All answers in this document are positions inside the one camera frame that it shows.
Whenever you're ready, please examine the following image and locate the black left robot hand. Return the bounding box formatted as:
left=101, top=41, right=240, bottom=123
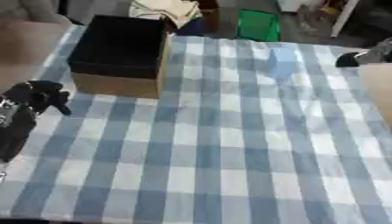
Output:
left=0, top=80, right=74, bottom=116

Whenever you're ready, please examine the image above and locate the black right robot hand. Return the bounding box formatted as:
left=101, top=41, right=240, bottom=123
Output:
left=333, top=52, right=363, bottom=69

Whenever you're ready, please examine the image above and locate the cardboard box with black inside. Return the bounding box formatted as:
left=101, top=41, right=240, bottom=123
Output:
left=66, top=14, right=175, bottom=100

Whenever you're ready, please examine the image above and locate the green box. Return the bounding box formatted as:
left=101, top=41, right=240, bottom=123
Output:
left=235, top=9, right=282, bottom=43

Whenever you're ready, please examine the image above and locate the white table leg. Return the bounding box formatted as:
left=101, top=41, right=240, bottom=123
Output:
left=329, top=0, right=361, bottom=39

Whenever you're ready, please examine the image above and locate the brown wooden chair leg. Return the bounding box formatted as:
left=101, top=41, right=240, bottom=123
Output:
left=197, top=0, right=222, bottom=33

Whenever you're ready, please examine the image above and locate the white bag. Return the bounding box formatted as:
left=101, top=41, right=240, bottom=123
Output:
left=127, top=0, right=204, bottom=30

